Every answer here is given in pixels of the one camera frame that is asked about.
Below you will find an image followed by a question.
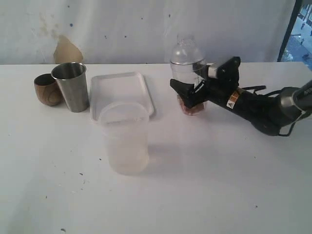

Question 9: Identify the clear measuring beaker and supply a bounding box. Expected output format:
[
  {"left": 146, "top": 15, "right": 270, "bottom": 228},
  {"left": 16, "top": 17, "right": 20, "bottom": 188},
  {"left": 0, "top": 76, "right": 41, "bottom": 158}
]
[{"left": 170, "top": 62, "right": 208, "bottom": 117}]

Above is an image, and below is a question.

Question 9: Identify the brown wooden cup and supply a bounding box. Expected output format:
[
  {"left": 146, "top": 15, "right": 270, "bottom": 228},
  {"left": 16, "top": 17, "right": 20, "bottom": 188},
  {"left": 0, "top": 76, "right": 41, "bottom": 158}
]
[{"left": 34, "top": 73, "right": 63, "bottom": 106}]

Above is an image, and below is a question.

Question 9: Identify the clear plastic dome lid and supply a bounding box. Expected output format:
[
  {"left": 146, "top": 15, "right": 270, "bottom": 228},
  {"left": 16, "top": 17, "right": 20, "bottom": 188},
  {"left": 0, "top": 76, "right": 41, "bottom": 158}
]
[{"left": 170, "top": 33, "right": 204, "bottom": 65}]

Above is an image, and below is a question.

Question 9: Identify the white rectangular tray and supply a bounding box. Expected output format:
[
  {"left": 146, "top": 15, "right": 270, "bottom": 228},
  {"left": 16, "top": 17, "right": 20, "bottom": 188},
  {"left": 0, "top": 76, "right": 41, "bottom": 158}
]
[{"left": 89, "top": 72, "right": 155, "bottom": 122}]

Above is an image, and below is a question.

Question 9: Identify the stainless steel cup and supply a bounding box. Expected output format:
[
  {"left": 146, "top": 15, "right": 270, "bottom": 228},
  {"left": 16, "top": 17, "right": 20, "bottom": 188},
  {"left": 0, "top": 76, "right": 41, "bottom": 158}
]
[{"left": 51, "top": 62, "right": 89, "bottom": 113}]

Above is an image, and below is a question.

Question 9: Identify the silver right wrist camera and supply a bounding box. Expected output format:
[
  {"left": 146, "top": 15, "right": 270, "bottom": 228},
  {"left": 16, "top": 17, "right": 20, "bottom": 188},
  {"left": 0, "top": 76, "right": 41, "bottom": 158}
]
[{"left": 207, "top": 57, "right": 241, "bottom": 86}]

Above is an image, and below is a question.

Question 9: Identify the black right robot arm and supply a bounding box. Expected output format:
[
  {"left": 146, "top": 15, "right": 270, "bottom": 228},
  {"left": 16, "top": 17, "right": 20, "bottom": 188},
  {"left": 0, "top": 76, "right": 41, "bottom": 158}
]
[{"left": 170, "top": 78, "right": 312, "bottom": 136}]

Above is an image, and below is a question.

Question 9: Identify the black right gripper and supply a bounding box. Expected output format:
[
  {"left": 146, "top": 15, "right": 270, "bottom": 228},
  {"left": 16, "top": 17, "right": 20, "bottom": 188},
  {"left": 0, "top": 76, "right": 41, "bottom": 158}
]
[{"left": 170, "top": 78, "right": 238, "bottom": 109}]

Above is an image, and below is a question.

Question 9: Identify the translucent plastic container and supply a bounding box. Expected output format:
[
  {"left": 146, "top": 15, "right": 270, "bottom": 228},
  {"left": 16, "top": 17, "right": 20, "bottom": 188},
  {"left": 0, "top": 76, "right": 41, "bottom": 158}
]
[{"left": 98, "top": 102, "right": 149, "bottom": 175}]

